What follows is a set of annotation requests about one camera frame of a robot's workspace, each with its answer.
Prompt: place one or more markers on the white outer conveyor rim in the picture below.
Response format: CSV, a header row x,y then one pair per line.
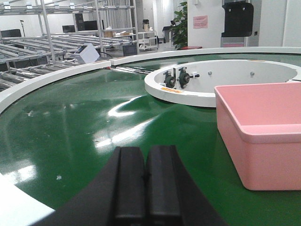
x,y
205,74

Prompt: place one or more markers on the green potted plant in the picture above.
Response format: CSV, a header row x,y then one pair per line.
x,y
180,27

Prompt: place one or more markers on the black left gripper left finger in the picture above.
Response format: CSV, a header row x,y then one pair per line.
x,y
115,197

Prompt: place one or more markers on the black water dispenser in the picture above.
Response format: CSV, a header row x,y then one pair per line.
x,y
238,23

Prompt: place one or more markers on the green circular conveyor belt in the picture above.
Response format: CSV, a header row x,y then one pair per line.
x,y
54,141

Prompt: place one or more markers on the metal roller conveyor rack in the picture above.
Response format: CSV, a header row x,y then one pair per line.
x,y
51,30

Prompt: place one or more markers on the white shelf cart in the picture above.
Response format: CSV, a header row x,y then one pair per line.
x,y
147,40

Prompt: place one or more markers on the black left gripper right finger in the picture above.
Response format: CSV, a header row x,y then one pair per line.
x,y
173,198

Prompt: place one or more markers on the white control box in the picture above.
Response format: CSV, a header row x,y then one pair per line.
x,y
85,54

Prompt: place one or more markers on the pink plastic bin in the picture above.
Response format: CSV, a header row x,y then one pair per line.
x,y
260,125

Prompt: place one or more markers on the pink wall notice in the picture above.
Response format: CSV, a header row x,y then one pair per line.
x,y
200,22

